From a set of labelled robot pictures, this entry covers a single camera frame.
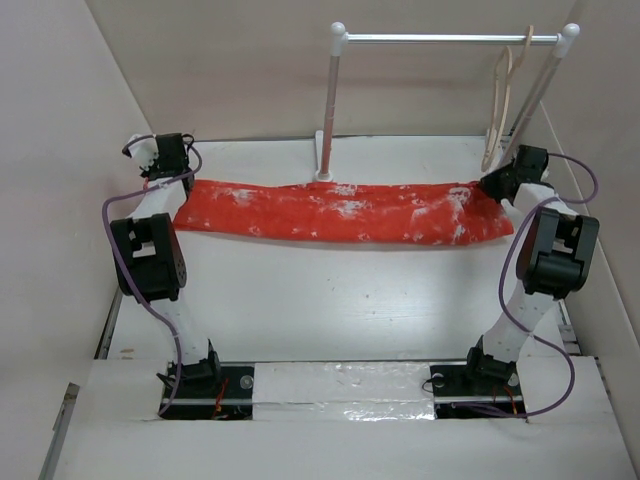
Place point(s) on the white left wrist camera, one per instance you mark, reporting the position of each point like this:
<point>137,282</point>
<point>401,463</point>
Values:
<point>143,150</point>

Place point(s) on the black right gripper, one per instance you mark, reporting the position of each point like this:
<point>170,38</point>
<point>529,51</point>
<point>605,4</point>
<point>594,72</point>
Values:
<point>489,183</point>

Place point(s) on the white clothes rack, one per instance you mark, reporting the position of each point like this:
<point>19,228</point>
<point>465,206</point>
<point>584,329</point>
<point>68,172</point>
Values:
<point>560,44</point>

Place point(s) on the wooden clothes hanger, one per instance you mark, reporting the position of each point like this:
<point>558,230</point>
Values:
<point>504,70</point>

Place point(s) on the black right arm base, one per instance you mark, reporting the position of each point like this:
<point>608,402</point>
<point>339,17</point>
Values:
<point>479,387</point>

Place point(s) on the red white patterned trousers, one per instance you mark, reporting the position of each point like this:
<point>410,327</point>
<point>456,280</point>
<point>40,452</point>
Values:
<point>449,214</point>

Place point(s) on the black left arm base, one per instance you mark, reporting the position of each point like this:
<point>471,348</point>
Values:
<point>229,399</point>

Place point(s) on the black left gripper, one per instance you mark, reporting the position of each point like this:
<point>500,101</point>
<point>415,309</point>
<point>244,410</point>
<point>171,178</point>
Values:
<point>149,172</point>

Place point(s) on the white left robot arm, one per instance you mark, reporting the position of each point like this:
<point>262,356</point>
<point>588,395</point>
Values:
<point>149,262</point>

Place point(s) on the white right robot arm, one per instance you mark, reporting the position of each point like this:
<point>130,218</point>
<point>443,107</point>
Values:
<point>550,258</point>

